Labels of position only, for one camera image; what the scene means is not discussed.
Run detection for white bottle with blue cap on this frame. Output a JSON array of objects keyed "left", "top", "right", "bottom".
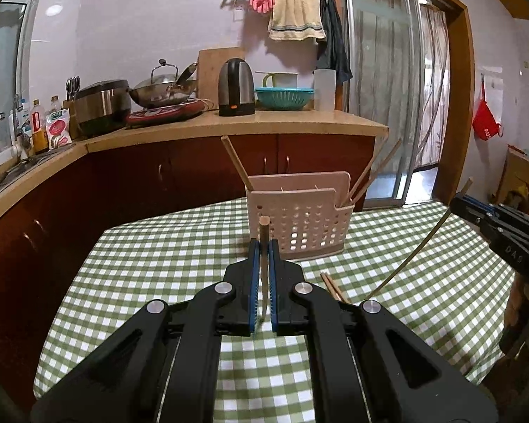
[{"left": 19, "top": 99, "right": 33, "bottom": 135}]

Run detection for steel wok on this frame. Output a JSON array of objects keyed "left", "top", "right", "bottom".
[{"left": 127, "top": 77, "right": 199, "bottom": 109}]

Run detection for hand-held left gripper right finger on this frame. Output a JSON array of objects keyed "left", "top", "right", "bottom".
[{"left": 268, "top": 238, "right": 499, "bottom": 423}]

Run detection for green mug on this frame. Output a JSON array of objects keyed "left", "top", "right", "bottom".
[{"left": 262, "top": 71, "right": 299, "bottom": 90}]

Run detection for beige kitchen countertop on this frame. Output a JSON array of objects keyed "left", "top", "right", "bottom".
[{"left": 0, "top": 110, "right": 390, "bottom": 235}]

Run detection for oil bottle with red label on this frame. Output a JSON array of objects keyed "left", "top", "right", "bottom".
[{"left": 30, "top": 99, "right": 49, "bottom": 155}]

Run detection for wooden knife block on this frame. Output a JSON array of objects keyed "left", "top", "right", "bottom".
[{"left": 62, "top": 99, "right": 81, "bottom": 140}]

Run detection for dark grey cloth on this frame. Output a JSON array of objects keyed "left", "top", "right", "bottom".
[{"left": 316, "top": 0, "right": 354, "bottom": 84}]

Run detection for steel rice cooker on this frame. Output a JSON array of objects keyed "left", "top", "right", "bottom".
[{"left": 72, "top": 79, "right": 133, "bottom": 139}]

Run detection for aluminium frame window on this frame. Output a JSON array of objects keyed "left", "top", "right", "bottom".
[{"left": 0, "top": 0, "right": 32, "bottom": 160}]

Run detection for red-brown kitchen cabinets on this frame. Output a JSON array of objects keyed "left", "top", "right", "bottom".
[{"left": 0, "top": 134, "right": 376, "bottom": 406}]

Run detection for green checked tablecloth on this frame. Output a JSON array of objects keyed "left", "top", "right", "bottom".
[{"left": 33, "top": 196, "right": 519, "bottom": 423}]

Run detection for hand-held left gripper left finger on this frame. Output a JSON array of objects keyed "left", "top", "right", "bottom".
[{"left": 31, "top": 238, "right": 262, "bottom": 423}]

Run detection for wooden furniture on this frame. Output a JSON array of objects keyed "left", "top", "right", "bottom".
[{"left": 495, "top": 145, "right": 529, "bottom": 217}]

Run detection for red hanging bag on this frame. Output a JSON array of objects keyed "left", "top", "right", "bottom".
[{"left": 472, "top": 80, "right": 504, "bottom": 141}]

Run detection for beige striped towel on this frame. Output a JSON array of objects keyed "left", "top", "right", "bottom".
[{"left": 267, "top": 0, "right": 327, "bottom": 43}]

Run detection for wooden cutting board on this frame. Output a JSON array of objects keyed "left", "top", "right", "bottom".
[{"left": 196, "top": 46, "right": 247, "bottom": 102}]

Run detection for sheer striped curtain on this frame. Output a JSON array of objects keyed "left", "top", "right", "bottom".
[{"left": 348, "top": 0, "right": 449, "bottom": 186}]

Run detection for wooden door frame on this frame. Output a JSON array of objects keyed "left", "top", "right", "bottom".
[{"left": 325, "top": 0, "right": 475, "bottom": 206}]

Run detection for white translucent container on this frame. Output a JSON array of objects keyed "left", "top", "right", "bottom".
[{"left": 312, "top": 68, "right": 337, "bottom": 112}]

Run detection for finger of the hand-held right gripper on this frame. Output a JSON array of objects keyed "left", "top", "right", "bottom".
[
  {"left": 450, "top": 193, "right": 498, "bottom": 226},
  {"left": 480, "top": 214, "right": 522, "bottom": 252}
]

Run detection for sliding glass door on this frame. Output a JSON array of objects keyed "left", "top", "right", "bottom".
[{"left": 341, "top": 0, "right": 451, "bottom": 209}]

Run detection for steel sink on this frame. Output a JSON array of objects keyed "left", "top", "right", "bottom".
[{"left": 0, "top": 158, "right": 41, "bottom": 204}]

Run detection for teal plastic colander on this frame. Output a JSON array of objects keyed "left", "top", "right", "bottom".
[{"left": 254, "top": 86, "right": 315, "bottom": 111}]

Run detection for black steel electric kettle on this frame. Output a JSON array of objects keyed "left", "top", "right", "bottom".
[{"left": 218, "top": 57, "right": 257, "bottom": 118}]

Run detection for pink perforated utensil holder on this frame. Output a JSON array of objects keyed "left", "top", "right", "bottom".
[{"left": 245, "top": 171, "right": 356, "bottom": 262}]

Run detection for red induction cooker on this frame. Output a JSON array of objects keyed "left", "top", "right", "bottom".
[{"left": 125, "top": 99, "right": 206, "bottom": 128}]

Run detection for brown wooden chopstick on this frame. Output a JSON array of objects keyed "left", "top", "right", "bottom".
[
  {"left": 320, "top": 273, "right": 346, "bottom": 304},
  {"left": 343, "top": 137, "right": 403, "bottom": 206},
  {"left": 220, "top": 135, "right": 255, "bottom": 191},
  {"left": 253, "top": 215, "right": 272, "bottom": 334},
  {"left": 325, "top": 272, "right": 352, "bottom": 304},
  {"left": 367, "top": 177, "right": 474, "bottom": 301},
  {"left": 349, "top": 154, "right": 394, "bottom": 207}
]

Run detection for pink and white pouch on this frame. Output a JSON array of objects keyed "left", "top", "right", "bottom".
[{"left": 45, "top": 109, "right": 74, "bottom": 149}]

